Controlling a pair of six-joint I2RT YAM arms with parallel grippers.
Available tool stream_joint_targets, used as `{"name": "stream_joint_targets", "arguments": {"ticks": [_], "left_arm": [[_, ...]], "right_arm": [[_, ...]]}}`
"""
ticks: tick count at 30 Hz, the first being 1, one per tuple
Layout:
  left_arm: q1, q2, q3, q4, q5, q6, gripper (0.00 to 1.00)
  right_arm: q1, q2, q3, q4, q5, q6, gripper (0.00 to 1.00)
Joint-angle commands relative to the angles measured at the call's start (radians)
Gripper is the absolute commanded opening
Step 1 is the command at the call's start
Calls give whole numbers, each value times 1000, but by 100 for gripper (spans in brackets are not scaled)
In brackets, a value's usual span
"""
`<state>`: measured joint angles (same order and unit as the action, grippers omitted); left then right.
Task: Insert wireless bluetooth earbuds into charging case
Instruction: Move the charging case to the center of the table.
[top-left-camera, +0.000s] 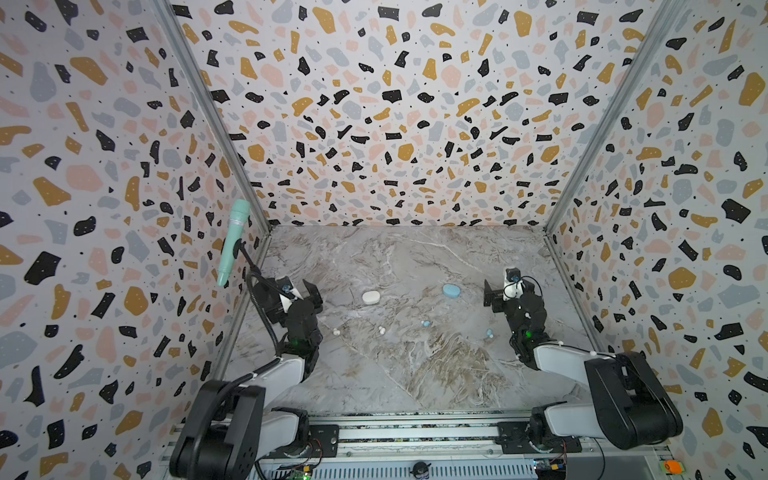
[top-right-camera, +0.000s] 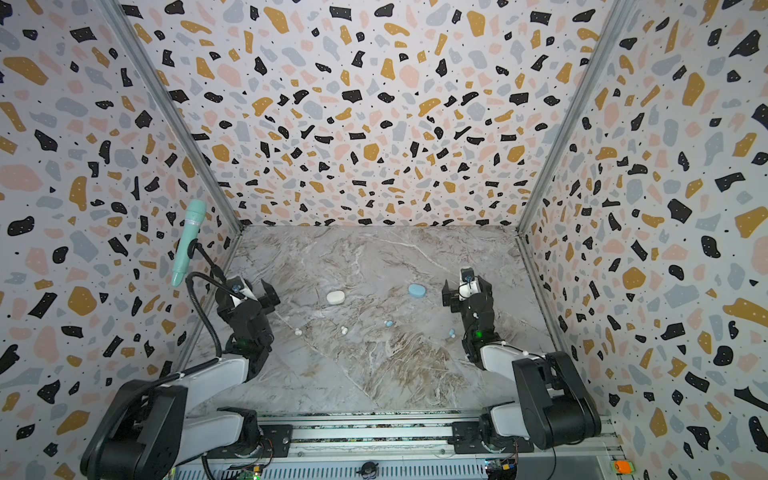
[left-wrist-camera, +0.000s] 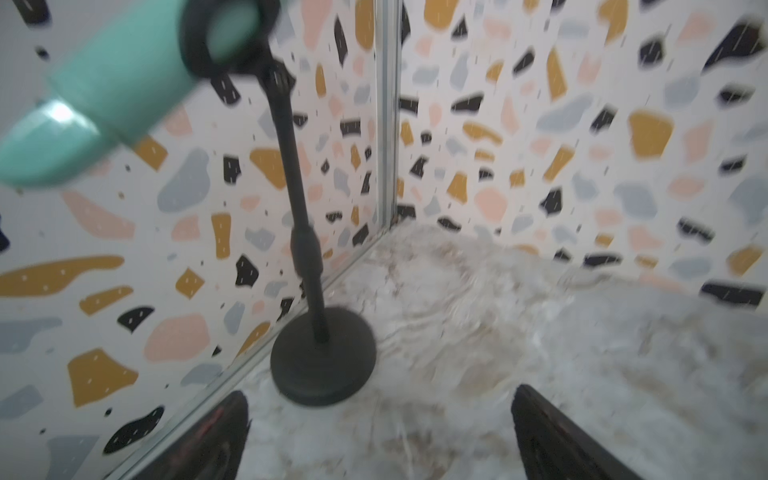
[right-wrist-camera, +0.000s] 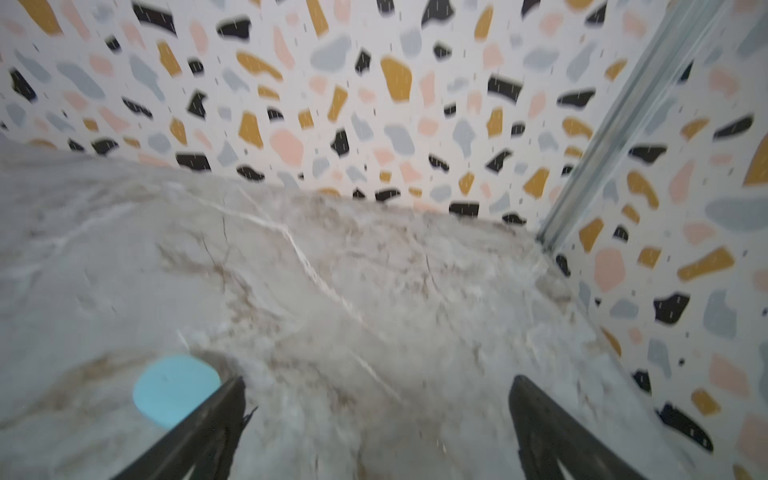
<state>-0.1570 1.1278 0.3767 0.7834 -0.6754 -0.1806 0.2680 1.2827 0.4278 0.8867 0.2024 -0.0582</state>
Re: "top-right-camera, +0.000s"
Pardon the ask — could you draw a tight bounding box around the white earbud charging case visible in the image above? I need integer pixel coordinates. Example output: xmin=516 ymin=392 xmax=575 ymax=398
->
xmin=326 ymin=290 xmax=346 ymax=305

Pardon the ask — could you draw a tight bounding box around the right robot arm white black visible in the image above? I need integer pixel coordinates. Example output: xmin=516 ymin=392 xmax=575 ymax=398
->
xmin=441 ymin=268 xmax=602 ymax=451

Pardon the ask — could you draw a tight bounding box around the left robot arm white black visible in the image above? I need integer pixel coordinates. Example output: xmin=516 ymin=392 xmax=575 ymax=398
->
xmin=80 ymin=272 xmax=281 ymax=479

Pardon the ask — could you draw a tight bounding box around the blue earbud charging case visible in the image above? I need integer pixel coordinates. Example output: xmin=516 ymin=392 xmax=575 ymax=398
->
xmin=408 ymin=284 xmax=426 ymax=298

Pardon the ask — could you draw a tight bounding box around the black microphone stand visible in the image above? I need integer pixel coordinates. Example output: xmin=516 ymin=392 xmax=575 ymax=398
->
xmin=186 ymin=239 xmax=227 ymax=284

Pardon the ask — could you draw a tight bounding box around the mint green microphone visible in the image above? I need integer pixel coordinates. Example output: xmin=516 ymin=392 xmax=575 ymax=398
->
xmin=171 ymin=199 xmax=207 ymax=287

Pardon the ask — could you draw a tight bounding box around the orange button box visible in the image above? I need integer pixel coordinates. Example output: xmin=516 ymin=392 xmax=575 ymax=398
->
xmin=612 ymin=460 xmax=635 ymax=475

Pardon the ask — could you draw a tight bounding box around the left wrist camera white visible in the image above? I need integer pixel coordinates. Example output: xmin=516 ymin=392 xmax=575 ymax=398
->
xmin=230 ymin=277 xmax=246 ymax=298

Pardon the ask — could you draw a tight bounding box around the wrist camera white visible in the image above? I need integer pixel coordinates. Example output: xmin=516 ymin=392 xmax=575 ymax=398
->
xmin=460 ymin=267 xmax=476 ymax=287
xmin=230 ymin=277 xmax=246 ymax=298

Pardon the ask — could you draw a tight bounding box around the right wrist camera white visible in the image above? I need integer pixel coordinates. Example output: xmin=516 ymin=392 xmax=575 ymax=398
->
xmin=460 ymin=267 xmax=476 ymax=287

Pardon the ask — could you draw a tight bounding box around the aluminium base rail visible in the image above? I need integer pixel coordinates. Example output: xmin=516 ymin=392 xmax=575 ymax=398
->
xmin=170 ymin=410 xmax=625 ymax=479

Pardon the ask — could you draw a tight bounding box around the black knob on rail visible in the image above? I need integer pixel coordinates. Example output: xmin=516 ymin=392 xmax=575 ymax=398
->
xmin=357 ymin=461 xmax=378 ymax=480

